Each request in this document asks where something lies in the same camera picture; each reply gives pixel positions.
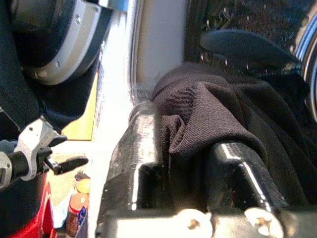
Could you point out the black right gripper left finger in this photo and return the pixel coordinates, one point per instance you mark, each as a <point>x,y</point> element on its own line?
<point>138,138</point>

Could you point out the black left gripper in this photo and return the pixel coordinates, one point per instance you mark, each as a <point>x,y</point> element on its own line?
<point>44,158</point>

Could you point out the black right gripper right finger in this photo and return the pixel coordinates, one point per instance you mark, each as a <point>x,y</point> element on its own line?
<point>237,178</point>

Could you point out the dark brown knit garment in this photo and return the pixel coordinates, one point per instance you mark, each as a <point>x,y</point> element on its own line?
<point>210,104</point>

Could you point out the yellow board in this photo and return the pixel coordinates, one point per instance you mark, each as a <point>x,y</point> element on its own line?
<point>81,124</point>

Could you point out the red plastic stool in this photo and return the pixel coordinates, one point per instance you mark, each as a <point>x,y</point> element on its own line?
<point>48,205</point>

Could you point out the brown plastic bottle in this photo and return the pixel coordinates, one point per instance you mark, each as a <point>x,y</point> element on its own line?
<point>74,218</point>

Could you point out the blue grey patterned cloth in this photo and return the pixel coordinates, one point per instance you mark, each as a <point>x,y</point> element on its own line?
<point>15,86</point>

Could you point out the white front load washer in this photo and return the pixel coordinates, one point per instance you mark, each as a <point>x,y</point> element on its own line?
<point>158,37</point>

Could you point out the black grey robot hip joint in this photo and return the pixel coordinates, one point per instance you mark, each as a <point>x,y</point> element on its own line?
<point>74,44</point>

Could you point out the dark washer drum paddle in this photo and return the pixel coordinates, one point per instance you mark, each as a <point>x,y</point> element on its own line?
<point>242,47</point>

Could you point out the chrome washer drum rim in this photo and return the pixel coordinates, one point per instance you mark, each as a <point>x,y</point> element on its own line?
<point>309,49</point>

